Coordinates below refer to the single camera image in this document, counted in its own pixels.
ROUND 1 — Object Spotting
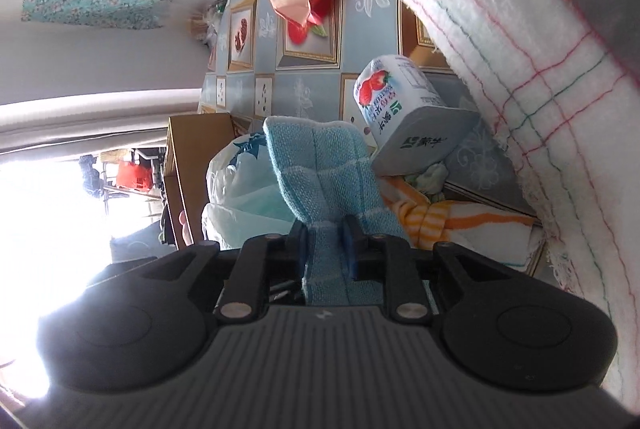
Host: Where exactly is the green white scrunchie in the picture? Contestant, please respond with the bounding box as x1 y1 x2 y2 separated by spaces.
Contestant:
406 162 449 202

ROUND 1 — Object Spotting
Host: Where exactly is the light blue towel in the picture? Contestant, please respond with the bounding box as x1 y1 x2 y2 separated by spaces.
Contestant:
264 117 407 307

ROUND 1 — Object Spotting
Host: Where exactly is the white plastic bag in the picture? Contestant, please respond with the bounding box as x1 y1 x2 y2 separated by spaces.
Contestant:
202 132 295 250

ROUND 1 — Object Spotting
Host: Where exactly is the strawberry milk carton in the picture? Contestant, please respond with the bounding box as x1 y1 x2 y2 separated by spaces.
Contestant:
354 55 478 176

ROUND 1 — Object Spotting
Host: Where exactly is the orange striped towel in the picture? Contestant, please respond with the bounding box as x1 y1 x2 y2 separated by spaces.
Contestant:
378 176 544 272

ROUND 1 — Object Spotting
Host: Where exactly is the brown cardboard box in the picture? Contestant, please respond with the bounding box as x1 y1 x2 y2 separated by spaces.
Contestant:
164 112 235 249

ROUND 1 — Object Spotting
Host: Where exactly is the patterned fruit floor mat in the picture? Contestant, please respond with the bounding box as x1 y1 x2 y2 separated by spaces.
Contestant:
215 0 534 215

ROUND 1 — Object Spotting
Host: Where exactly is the white striped blanket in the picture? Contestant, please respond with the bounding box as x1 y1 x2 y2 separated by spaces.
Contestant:
304 0 640 405

